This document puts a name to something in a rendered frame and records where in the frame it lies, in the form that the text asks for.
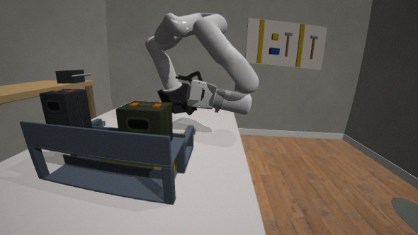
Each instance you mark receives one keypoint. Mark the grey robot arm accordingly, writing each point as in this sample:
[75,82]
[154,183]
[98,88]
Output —
[208,31]

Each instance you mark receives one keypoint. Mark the dark green case with handle slot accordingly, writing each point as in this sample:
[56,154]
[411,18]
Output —
[145,117]

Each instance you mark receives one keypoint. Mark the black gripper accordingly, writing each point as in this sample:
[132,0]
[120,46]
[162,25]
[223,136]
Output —
[209,96]

